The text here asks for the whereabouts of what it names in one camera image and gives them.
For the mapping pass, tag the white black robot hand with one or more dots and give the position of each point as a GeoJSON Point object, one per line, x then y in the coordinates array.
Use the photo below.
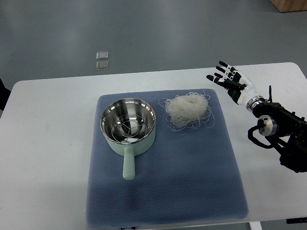
{"type": "Point", "coordinates": [238, 86]}

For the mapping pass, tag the white vermicelli bundle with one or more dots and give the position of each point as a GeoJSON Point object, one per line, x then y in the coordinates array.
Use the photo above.
{"type": "Point", "coordinates": [189, 111]}

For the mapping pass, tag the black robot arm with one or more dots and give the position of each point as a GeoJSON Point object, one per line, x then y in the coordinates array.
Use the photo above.
{"type": "Point", "coordinates": [279, 129]}

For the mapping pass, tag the mint green steel pot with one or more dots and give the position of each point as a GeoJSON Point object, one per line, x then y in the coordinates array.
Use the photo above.
{"type": "Point", "coordinates": [129, 106]}

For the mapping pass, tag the wooden box corner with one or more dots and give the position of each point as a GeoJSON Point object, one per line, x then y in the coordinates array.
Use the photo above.
{"type": "Point", "coordinates": [290, 5]}

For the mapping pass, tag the blue grey fabric mat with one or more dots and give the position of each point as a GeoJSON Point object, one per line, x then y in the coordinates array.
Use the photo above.
{"type": "Point", "coordinates": [185, 176]}

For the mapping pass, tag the upper metal floor plate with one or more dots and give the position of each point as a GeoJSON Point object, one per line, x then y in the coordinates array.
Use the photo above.
{"type": "Point", "coordinates": [102, 55]}

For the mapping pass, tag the black table control panel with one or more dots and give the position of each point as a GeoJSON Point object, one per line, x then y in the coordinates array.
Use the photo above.
{"type": "Point", "coordinates": [296, 220]}

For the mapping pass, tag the dark object at left edge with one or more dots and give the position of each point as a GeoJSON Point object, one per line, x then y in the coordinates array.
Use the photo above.
{"type": "Point", "coordinates": [4, 95]}

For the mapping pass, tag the wire steaming rack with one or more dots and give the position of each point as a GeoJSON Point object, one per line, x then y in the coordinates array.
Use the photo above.
{"type": "Point", "coordinates": [129, 129]}

